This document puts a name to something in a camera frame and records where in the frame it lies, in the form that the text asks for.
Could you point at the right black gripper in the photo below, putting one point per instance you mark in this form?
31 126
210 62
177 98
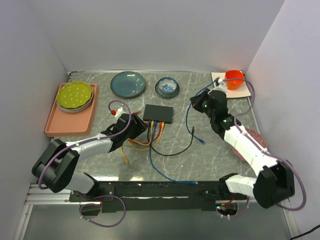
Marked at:
197 100

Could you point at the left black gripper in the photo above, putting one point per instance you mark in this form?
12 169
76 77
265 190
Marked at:
140 127

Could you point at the black network switch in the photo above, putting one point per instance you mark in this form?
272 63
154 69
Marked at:
158 113

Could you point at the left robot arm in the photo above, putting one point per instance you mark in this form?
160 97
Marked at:
55 169

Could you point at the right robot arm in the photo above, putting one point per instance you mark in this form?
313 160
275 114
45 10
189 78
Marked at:
273 181

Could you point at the blue patterned saucer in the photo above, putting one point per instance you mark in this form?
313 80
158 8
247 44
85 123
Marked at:
170 96

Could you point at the blue white porcelain bowl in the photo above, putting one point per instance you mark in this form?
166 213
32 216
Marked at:
167 85

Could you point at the orange plastic cup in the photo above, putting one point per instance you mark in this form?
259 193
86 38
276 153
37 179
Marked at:
234 79

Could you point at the dark teal round plate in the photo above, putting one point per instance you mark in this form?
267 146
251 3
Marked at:
128 84

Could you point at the white square plate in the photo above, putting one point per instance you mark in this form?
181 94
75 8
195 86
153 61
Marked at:
242 92

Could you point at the grey plate under green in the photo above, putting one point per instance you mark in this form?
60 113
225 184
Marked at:
75 110

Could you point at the pink dotted plate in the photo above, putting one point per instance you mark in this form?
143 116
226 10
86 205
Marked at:
257 137

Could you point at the green dotted plate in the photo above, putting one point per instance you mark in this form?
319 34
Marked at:
74 95

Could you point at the pink rectangular tray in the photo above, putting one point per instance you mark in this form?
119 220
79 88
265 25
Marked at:
63 124

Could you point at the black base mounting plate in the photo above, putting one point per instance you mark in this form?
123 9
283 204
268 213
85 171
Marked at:
157 195

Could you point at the aluminium frame rail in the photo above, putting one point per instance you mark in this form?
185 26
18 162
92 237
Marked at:
46 196

